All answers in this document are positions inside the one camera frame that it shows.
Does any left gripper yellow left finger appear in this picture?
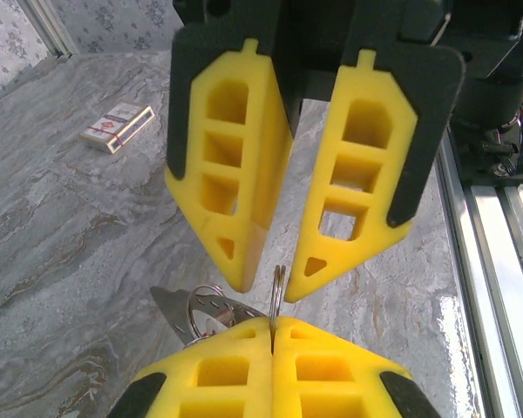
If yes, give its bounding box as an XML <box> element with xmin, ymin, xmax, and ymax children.
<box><xmin>106</xmin><ymin>316</ymin><xmax>275</xmax><ymax>418</ymax></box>

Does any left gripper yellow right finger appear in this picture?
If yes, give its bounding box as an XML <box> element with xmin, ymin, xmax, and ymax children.
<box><xmin>272</xmin><ymin>316</ymin><xmax>442</xmax><ymax>418</ymax></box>

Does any silver serrated metal tool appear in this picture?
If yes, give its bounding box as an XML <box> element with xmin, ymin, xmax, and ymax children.
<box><xmin>150</xmin><ymin>282</ymin><xmax>269</xmax><ymax>349</ymax></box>

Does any silver split keyring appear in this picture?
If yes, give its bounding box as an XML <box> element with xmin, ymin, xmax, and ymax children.
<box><xmin>268</xmin><ymin>264</ymin><xmax>288</xmax><ymax>334</ymax></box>

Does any playing card box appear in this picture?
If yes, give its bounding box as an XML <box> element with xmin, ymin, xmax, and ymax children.
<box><xmin>78</xmin><ymin>102</ymin><xmax>156</xmax><ymax>155</ymax></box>

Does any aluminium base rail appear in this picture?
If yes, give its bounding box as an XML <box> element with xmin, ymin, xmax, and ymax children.
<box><xmin>435</xmin><ymin>130</ymin><xmax>523</xmax><ymax>418</ymax></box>

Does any aluminium frame post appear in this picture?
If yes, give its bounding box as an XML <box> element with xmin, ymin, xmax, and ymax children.
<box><xmin>24</xmin><ymin>0</ymin><xmax>79</xmax><ymax>60</ymax></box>

